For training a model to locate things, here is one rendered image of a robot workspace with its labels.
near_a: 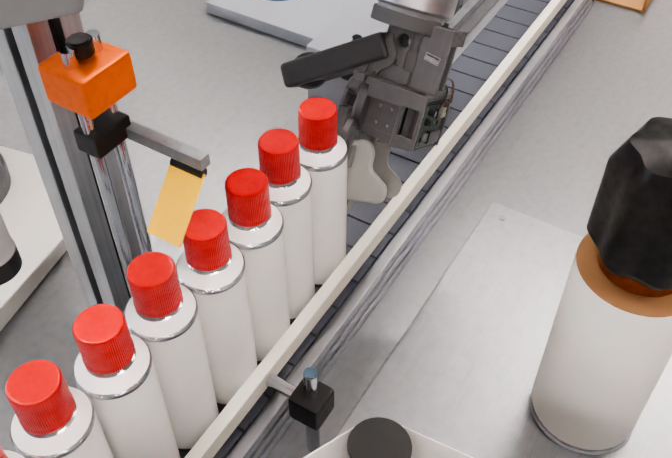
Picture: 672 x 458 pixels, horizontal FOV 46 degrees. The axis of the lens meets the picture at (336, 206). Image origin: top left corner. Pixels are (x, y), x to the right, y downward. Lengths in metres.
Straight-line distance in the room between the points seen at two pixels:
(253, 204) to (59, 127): 0.15
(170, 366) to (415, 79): 0.33
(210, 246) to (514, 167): 0.54
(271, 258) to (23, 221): 0.40
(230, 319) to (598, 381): 0.28
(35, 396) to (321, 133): 0.31
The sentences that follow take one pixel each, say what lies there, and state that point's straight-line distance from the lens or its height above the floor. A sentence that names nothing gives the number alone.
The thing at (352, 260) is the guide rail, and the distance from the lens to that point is 0.76.
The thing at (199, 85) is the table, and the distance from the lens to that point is 1.13.
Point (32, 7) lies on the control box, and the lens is 0.40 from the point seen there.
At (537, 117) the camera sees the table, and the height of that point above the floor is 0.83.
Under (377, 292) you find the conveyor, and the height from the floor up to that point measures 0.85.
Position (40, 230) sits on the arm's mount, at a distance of 0.94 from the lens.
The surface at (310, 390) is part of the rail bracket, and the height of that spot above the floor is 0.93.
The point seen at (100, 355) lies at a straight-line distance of 0.52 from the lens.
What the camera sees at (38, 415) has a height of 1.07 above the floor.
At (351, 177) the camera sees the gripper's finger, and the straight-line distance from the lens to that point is 0.75.
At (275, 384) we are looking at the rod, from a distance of 0.68.
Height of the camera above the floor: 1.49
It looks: 45 degrees down
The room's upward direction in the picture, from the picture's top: straight up
